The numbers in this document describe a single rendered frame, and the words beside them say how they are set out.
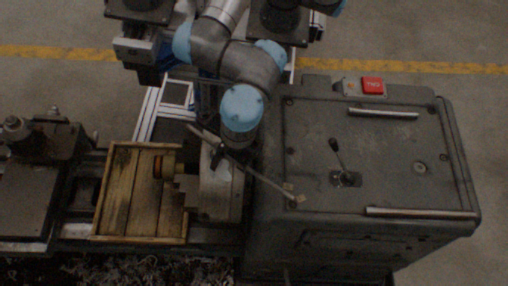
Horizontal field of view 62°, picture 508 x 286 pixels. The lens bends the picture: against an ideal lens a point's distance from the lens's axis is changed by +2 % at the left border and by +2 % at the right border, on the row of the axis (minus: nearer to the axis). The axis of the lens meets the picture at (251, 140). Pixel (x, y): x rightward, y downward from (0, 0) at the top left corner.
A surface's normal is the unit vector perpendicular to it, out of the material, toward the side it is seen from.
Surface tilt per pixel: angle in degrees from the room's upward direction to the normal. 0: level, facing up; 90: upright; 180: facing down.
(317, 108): 0
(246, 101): 10
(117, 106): 0
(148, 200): 0
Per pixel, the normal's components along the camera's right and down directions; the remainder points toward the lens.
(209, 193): 0.04, 0.34
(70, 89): 0.08, -0.49
